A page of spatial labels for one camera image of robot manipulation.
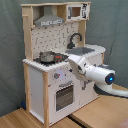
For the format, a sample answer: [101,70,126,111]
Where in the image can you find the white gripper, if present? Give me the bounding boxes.
[68,55,89,80]

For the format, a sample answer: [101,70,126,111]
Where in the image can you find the small metal toy pot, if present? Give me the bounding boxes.
[39,51,55,62]

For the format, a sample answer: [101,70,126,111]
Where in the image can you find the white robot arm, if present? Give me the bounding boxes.
[68,55,128,99]

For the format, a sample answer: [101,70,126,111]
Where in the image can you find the wooden toy kitchen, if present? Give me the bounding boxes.
[22,2,105,127]

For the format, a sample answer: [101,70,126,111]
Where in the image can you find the grey toy sink basin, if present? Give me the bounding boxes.
[65,47,95,55]

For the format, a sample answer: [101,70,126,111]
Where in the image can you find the black toy stovetop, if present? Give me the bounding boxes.
[34,51,68,66]

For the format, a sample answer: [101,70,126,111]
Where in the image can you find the black toy faucet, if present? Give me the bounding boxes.
[67,33,82,49]

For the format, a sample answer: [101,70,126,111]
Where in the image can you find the left red stove knob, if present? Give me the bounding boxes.
[54,73,60,79]

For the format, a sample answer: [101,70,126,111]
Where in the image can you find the white toy fridge door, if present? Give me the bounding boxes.
[80,55,102,106]

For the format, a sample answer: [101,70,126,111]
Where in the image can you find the toy oven door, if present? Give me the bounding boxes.
[49,80,79,125]

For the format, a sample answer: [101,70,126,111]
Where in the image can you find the white toy microwave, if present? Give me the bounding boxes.
[67,3,90,21]

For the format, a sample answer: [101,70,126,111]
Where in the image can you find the grey toy range hood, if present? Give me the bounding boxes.
[34,6,64,27]

